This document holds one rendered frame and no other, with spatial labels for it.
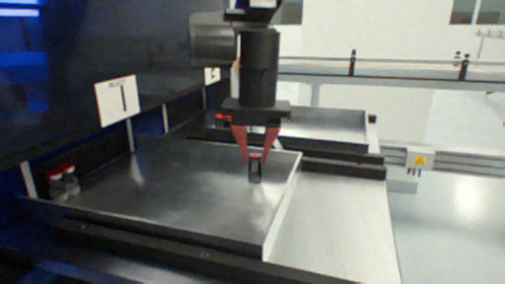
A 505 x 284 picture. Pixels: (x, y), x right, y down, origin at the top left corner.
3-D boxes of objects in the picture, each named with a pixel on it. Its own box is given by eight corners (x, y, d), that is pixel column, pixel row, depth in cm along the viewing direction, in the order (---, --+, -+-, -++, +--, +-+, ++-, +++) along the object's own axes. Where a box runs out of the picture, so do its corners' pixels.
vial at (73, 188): (60, 194, 49) (53, 167, 47) (72, 187, 51) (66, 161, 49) (72, 196, 48) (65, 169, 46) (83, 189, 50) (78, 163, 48)
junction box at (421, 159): (404, 168, 158) (407, 151, 155) (402, 164, 162) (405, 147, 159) (431, 171, 155) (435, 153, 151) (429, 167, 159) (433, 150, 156)
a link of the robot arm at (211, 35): (273, -32, 43) (259, 10, 51) (186, -38, 41) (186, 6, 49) (282, 48, 40) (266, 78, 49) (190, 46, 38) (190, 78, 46)
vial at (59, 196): (47, 202, 47) (39, 174, 45) (60, 194, 49) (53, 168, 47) (59, 204, 46) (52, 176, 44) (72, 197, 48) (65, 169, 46)
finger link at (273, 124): (235, 153, 55) (236, 101, 52) (276, 156, 55) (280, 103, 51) (231, 171, 49) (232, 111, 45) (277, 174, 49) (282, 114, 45)
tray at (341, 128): (205, 142, 71) (204, 126, 69) (243, 112, 94) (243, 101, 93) (367, 161, 61) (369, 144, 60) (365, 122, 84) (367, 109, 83)
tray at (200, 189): (20, 218, 43) (13, 195, 42) (138, 149, 67) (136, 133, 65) (262, 272, 34) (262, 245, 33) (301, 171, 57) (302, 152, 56)
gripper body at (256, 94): (226, 107, 52) (226, 61, 49) (288, 110, 52) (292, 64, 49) (220, 119, 46) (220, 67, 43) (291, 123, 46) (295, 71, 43)
